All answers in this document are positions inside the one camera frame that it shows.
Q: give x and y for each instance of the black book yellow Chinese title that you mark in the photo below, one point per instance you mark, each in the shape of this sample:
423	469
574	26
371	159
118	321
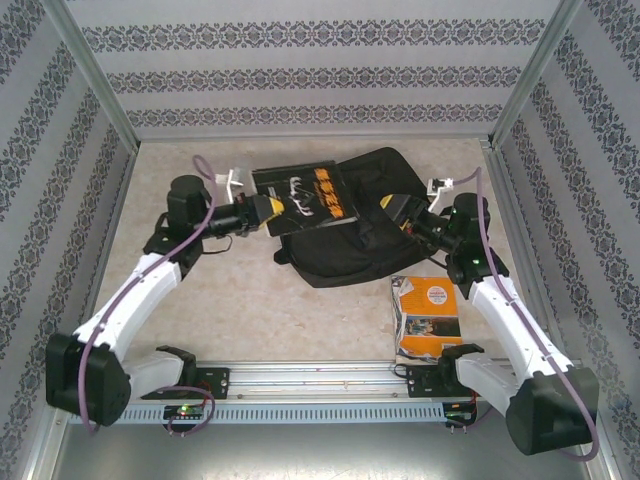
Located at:
310	200

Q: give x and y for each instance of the black backpack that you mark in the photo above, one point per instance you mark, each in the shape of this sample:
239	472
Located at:
340	260

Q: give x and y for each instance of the worn orange blue book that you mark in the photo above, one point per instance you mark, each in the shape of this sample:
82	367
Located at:
425	310

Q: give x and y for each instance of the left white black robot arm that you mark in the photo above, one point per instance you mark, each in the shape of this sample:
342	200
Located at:
145	290

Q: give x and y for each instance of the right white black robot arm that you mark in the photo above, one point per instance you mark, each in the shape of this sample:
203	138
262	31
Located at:
550	420

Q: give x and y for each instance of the right controller board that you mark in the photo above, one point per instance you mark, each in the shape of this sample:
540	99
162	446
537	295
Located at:
460	412

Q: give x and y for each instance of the controller board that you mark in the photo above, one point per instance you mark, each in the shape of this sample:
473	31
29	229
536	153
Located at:
185	411
460	412

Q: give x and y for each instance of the left controller board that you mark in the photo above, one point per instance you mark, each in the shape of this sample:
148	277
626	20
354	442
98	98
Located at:
185	411

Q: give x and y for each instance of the grey sheet metal panel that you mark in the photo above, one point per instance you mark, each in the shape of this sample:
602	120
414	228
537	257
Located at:
320	450

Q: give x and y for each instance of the right aluminium side rail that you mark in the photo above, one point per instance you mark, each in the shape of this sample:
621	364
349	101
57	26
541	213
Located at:
496	165

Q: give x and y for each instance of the aluminium side rail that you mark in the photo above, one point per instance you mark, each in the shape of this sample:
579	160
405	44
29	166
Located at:
116	210
496	165

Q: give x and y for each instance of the left aluminium side rail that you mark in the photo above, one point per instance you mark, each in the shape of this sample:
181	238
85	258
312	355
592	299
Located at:
116	210

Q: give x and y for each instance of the left aluminium frame post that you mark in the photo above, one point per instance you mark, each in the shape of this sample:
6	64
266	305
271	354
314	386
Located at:
93	75

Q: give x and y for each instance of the aluminium frame post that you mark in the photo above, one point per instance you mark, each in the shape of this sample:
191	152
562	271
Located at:
536	70
93	75

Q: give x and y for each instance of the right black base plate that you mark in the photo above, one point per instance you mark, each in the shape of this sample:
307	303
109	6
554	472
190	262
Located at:
420	382

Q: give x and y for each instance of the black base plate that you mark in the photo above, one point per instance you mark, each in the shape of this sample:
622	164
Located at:
217	382
420	382

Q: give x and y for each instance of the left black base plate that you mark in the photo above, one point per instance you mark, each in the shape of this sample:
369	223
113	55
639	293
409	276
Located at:
217	382

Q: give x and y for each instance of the aluminium mounting rail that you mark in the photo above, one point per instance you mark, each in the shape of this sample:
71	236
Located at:
320	380

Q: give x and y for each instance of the right aluminium frame post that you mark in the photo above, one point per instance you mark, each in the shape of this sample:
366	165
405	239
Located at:
536	70

